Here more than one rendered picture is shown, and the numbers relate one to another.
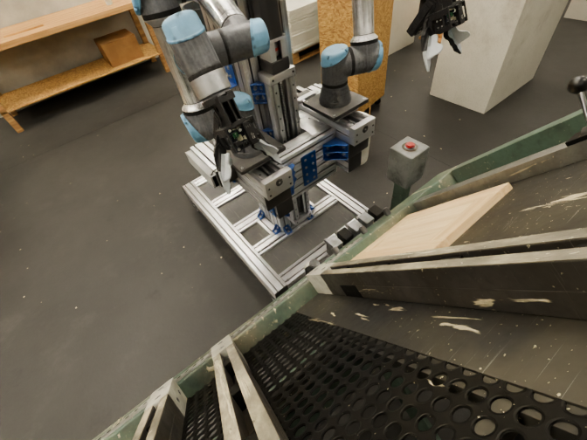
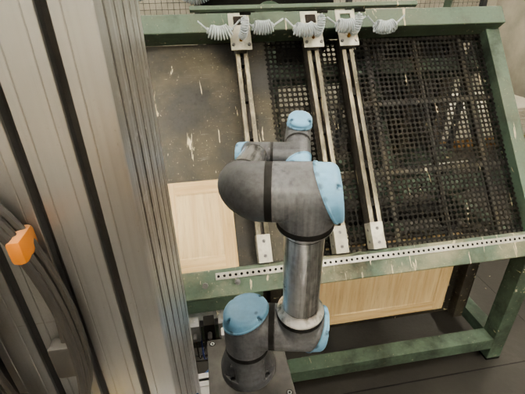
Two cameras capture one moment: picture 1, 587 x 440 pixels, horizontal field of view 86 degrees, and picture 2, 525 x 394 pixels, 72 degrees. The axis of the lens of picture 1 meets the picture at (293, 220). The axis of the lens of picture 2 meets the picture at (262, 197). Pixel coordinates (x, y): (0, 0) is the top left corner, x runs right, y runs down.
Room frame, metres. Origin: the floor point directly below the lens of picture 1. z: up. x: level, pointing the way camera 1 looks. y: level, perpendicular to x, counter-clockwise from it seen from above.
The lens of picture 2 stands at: (1.73, 0.42, 1.94)
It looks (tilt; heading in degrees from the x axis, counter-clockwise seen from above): 28 degrees down; 201
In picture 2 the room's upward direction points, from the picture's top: 1 degrees counter-clockwise
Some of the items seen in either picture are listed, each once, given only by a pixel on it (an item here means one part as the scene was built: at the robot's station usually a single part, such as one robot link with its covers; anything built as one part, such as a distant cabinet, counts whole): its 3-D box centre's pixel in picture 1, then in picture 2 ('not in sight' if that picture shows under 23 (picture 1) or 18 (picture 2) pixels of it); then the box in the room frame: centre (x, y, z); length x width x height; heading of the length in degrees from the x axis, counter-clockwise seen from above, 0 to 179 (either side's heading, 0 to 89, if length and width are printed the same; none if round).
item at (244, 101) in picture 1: (237, 112); (248, 324); (1.12, 0.13, 1.20); 0.13 x 0.12 x 0.14; 107
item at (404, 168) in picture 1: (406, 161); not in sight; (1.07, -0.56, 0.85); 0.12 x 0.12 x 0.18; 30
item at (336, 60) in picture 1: (335, 64); not in sight; (1.37, -0.31, 1.20); 0.13 x 0.12 x 0.14; 95
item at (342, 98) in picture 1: (334, 90); not in sight; (1.37, -0.30, 1.09); 0.15 x 0.15 x 0.10
